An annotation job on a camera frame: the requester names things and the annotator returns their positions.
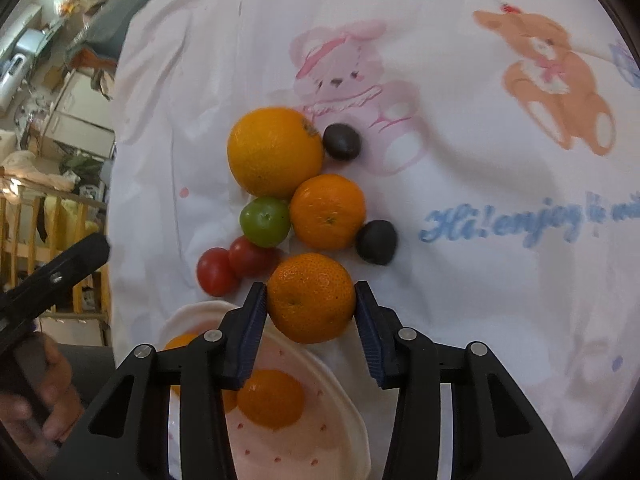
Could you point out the large orange with stem mark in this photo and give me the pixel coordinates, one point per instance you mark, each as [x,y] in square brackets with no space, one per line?
[272,152]

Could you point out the white base cabinet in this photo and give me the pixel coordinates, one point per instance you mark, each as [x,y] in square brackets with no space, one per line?
[80,115]

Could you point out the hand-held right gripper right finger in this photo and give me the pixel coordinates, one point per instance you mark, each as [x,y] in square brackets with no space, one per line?
[372,345]

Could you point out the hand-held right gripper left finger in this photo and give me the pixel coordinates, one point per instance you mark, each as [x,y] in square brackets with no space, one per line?
[250,340]

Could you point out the pink dotted plate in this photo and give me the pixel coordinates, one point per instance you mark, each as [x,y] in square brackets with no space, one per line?
[305,445]

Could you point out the white printed blanket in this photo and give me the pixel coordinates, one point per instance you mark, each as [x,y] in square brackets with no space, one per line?
[450,185]

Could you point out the white water heater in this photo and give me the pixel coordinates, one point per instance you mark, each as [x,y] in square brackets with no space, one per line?
[17,67]

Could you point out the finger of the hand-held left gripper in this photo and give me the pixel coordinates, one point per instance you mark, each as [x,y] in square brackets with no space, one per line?
[75,265]

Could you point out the small tangerine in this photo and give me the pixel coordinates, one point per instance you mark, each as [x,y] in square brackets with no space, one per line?
[272,400]

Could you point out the person's left hand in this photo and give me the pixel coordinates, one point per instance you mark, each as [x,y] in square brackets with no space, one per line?
[65,400]

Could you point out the dark plum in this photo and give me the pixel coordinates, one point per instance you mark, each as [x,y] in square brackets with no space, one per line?
[376,242]
[341,142]

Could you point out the red cherry tomato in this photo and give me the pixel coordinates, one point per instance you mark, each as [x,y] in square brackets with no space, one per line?
[215,272]
[250,257]

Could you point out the green tomato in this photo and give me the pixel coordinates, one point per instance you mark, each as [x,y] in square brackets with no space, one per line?
[265,221]

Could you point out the beige plush toy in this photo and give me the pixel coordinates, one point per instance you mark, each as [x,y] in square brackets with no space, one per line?
[35,170]

